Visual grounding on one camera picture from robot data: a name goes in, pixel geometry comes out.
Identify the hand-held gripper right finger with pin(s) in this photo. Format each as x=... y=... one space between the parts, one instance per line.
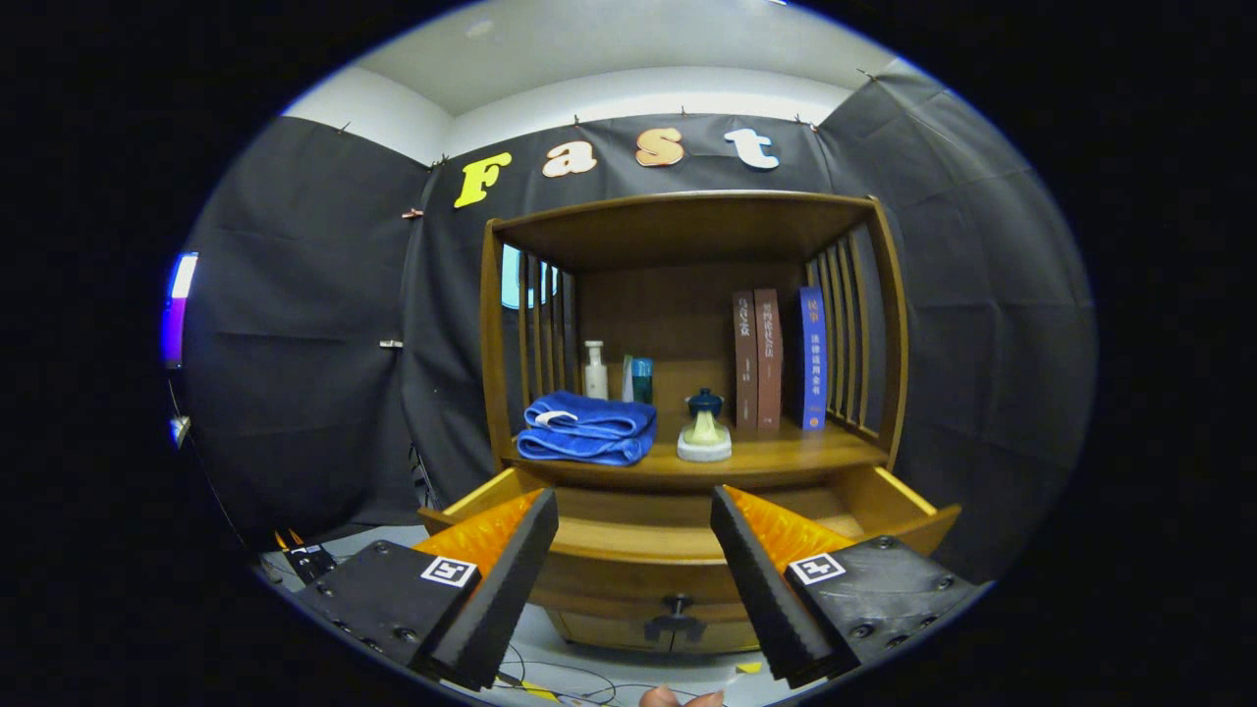
x=761 y=594

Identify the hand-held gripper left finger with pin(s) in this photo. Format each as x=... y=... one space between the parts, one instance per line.
x=496 y=599

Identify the wooden cabinet door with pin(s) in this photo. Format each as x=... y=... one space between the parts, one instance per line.
x=732 y=640
x=599 y=633

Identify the wooden countertop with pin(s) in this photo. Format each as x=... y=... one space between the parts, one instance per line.
x=786 y=454

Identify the wooden cabinet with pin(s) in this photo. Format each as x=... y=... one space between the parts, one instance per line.
x=678 y=231

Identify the small black box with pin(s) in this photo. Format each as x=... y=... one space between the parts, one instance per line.
x=309 y=562

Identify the folded blue towel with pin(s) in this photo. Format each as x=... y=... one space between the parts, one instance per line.
x=589 y=432

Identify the blue lidded teacup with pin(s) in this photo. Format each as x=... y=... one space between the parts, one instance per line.
x=705 y=403

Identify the reddish brown book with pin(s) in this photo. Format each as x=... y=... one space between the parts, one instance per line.
x=768 y=363

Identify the dark brown book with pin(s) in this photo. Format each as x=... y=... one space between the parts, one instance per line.
x=745 y=363

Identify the blue book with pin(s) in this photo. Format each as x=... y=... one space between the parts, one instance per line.
x=812 y=358

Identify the white pump bottle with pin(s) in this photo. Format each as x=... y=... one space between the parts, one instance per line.
x=595 y=378

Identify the teal and white box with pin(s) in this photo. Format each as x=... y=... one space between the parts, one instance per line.
x=641 y=381

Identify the black backdrop cloth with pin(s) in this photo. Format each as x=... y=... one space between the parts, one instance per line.
x=295 y=344

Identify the glowing screen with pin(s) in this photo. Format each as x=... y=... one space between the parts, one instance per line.
x=180 y=314

